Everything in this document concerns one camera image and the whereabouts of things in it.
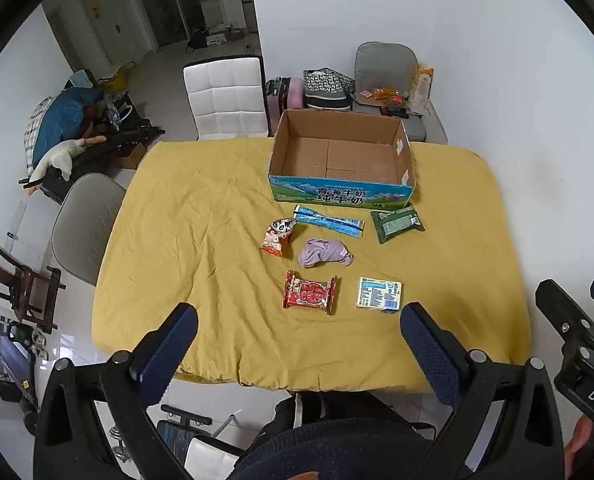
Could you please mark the purple cloth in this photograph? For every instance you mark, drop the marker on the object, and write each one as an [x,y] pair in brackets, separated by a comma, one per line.
[322,252]

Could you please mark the red snack packet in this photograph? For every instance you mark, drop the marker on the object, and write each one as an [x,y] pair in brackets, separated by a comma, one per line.
[309,294]

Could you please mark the black wheeled cart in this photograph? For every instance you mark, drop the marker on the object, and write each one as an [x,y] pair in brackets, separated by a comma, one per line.
[12,355]

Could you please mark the printed cardboard box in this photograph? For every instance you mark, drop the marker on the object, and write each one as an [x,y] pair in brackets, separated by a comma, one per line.
[327,195]

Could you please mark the black white patterned bag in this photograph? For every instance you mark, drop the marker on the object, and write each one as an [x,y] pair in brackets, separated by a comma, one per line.
[327,85]

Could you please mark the small brown cardboard box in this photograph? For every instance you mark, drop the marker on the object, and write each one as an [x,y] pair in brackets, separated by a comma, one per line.
[129,156]

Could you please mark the white padded chair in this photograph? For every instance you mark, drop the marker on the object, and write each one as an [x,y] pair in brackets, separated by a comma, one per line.
[224,95]

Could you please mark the grey armchair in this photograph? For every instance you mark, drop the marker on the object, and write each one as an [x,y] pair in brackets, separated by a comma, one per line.
[384,62]

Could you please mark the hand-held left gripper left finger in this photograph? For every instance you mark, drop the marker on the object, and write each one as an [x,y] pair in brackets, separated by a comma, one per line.
[169,355]

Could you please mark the blue garment pile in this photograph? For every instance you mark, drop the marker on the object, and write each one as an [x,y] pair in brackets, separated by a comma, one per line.
[62,115]

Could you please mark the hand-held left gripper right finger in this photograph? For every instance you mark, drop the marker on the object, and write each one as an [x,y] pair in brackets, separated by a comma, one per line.
[429,355]

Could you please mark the glass sliding door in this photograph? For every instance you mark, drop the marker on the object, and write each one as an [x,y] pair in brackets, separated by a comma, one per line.
[192,0]

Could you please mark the pink suitcase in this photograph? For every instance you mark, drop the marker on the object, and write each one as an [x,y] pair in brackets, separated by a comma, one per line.
[289,92]

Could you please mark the long blue packet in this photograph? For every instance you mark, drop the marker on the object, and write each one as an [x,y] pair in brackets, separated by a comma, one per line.
[327,220]

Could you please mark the white blue tissue pack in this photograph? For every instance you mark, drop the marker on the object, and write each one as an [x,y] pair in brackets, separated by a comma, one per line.
[377,295]

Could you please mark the white orange paper bag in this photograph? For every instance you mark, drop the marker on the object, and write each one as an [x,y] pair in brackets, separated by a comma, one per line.
[421,87]

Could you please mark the beige chair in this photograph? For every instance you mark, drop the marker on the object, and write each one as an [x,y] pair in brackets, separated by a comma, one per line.
[84,225]

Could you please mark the green packet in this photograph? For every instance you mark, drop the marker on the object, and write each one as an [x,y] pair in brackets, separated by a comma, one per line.
[394,222]

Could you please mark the yellow tablecloth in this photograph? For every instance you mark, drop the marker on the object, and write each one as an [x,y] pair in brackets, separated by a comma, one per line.
[202,240]

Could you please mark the white goose plush toy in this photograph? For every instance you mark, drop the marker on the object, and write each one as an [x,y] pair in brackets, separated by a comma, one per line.
[59,157]

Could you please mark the yellow bag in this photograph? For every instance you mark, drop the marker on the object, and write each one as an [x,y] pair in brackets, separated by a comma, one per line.
[114,81]

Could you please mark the person's dark clothing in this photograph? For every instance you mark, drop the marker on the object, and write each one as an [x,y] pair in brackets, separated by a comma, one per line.
[337,452]

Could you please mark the white door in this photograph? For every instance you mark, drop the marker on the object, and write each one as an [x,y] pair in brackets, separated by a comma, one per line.
[107,25]

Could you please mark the person's right hand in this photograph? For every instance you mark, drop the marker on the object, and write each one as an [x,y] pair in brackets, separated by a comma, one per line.
[578,440]

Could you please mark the cartoon snack packet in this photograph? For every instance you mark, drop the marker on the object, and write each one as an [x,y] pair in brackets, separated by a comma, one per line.
[278,235]

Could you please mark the plaid cloth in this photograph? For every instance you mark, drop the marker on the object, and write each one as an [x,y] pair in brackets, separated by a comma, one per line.
[36,130]

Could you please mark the orange snack packet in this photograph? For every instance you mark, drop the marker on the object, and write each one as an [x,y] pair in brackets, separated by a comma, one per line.
[387,93]

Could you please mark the brown wooden chair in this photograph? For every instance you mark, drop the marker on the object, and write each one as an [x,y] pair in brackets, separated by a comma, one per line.
[7,280]

